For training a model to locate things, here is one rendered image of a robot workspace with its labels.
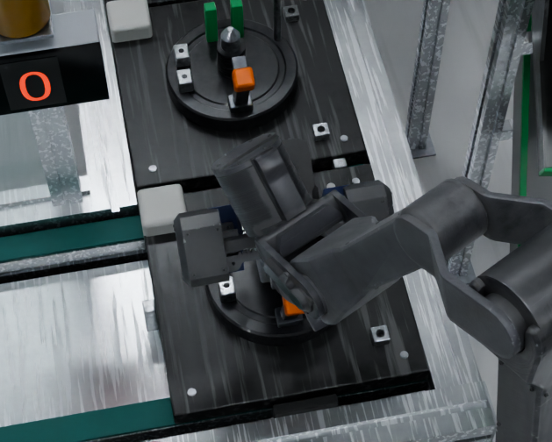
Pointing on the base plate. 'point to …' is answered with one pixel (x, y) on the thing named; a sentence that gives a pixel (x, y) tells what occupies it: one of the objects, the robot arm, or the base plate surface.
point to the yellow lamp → (17, 17)
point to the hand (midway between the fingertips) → (278, 220)
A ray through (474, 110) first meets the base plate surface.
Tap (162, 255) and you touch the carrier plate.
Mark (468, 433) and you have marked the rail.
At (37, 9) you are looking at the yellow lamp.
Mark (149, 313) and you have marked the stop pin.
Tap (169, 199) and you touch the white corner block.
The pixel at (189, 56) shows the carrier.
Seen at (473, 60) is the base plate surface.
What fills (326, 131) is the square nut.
